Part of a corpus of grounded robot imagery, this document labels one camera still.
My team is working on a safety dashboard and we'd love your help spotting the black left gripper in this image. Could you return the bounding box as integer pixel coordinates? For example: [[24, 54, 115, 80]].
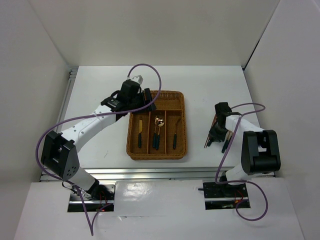
[[127, 88, 157, 115]]

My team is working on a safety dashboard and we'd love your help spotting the gold spoon green handle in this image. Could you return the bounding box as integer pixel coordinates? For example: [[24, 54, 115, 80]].
[[155, 118, 165, 150], [152, 116, 160, 149]]

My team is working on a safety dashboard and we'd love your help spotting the gold knife green handle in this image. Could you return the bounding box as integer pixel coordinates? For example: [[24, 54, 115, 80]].
[[138, 119, 143, 148]]

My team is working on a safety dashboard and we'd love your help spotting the gold fork green handle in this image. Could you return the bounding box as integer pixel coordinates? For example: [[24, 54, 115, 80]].
[[172, 117, 181, 150]]

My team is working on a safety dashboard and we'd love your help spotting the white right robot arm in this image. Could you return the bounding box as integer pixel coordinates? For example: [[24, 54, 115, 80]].
[[204, 102, 281, 196]]

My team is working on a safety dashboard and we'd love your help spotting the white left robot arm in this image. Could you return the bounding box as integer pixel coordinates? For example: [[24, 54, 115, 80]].
[[41, 75, 152, 200]]

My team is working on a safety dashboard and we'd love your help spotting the brown wicker cutlery tray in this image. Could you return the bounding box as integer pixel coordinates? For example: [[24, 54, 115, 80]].
[[126, 90, 188, 161]]

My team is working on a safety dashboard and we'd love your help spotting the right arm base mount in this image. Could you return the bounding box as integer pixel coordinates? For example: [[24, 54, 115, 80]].
[[198, 182, 251, 210]]

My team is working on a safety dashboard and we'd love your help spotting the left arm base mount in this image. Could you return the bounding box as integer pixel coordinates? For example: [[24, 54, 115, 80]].
[[61, 181, 116, 213]]

